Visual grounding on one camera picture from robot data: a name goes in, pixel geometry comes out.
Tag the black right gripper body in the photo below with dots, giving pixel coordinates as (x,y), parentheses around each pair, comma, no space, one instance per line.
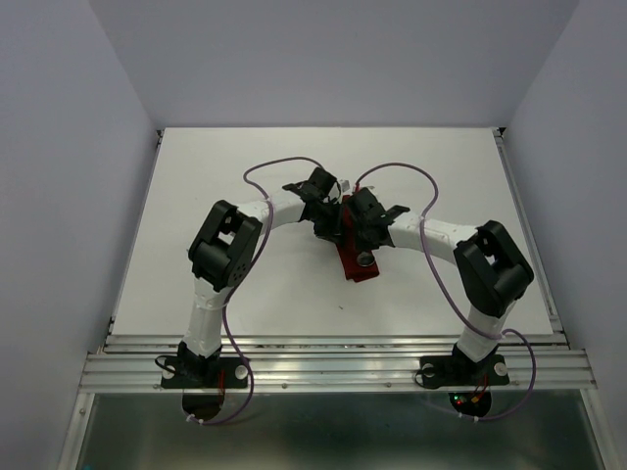
(363,241)

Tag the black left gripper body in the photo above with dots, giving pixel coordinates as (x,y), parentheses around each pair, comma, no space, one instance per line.
(326,222)

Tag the dark red cloth napkin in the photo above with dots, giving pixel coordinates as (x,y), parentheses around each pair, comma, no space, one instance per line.
(350,244)

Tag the silver metal spoon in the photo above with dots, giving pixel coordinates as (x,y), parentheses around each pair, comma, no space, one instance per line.
(365,259)

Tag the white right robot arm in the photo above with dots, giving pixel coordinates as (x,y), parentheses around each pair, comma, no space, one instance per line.
(494,273)

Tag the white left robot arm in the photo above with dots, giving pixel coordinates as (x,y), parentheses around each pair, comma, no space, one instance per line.
(232,237)

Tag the aluminium right side rail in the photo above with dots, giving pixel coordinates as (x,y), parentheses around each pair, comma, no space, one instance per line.
(557,327)

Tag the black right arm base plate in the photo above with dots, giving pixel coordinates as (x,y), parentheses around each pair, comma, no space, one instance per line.
(437,371)

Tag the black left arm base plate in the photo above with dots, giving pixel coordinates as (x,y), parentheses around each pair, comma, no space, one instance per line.
(226,373)

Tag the aluminium front frame rail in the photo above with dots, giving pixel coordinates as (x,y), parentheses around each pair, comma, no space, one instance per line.
(308,364)

